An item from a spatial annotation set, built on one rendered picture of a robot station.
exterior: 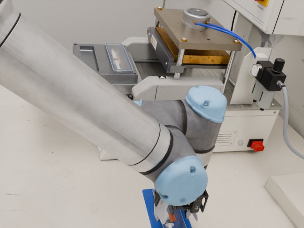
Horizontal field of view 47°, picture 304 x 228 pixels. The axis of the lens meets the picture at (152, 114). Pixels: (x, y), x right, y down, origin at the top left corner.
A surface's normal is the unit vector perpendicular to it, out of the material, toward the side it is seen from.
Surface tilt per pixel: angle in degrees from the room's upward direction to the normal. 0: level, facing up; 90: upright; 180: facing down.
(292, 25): 90
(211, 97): 1
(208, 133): 91
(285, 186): 0
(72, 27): 90
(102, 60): 0
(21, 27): 44
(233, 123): 90
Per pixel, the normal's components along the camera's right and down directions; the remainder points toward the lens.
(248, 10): -0.96, 0.02
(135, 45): 0.23, 0.57
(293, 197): 0.14, -0.83
